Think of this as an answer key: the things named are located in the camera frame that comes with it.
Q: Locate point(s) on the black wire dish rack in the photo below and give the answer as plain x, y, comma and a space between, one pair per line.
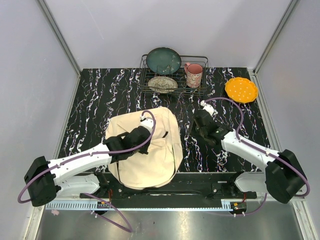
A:
179, 76

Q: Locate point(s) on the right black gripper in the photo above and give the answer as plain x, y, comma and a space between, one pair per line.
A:
193, 122

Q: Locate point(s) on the cream canvas student bag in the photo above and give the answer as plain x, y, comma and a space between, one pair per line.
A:
165, 154

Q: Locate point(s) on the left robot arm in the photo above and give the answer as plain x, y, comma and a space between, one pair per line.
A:
43, 180

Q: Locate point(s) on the dark green ceramic plate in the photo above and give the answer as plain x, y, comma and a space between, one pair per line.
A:
163, 61

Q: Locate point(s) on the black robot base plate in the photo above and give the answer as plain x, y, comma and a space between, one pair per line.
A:
186, 190

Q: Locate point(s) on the patterned beige small plate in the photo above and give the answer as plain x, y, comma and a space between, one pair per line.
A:
162, 84

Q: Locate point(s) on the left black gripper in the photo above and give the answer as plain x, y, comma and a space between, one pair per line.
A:
144, 151

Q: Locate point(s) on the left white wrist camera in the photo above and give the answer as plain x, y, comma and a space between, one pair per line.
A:
147, 122

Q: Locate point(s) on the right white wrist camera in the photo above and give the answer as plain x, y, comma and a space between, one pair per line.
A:
209, 108

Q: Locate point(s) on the orange dotted plate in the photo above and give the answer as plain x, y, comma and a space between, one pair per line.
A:
241, 90

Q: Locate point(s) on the pink patterned mug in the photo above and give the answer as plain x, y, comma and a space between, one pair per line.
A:
194, 74

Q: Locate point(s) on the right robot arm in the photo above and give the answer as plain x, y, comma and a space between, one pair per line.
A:
281, 174

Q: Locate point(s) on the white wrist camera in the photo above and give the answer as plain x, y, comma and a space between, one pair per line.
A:
209, 108
147, 122

